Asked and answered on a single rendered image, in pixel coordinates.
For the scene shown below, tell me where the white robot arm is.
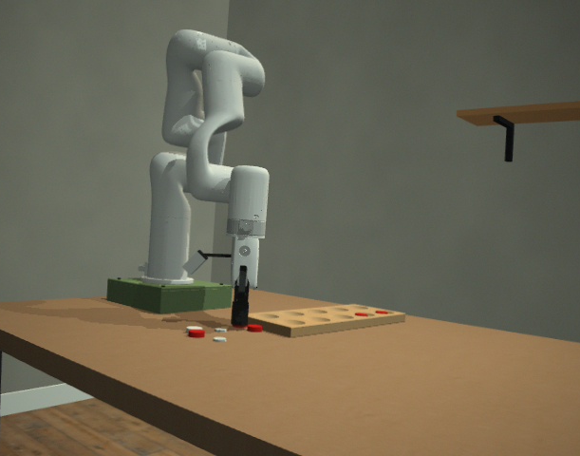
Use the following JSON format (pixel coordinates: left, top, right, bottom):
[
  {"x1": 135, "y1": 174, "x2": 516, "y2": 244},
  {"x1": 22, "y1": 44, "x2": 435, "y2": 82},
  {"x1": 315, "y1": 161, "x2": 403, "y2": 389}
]
[{"x1": 138, "y1": 29, "x2": 269, "y2": 285}]

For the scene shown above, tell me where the tan tray with round pockets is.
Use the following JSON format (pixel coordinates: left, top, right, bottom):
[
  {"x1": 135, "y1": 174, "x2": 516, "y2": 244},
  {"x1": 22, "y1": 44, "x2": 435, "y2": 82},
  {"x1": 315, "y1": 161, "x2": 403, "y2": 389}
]
[{"x1": 247, "y1": 304, "x2": 405, "y2": 338}]

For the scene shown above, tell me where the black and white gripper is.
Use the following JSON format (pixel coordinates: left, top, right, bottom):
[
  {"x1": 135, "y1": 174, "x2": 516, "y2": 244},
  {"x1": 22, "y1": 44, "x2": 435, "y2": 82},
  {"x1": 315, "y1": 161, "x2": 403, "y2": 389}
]
[{"x1": 226, "y1": 234, "x2": 265, "y2": 326}]

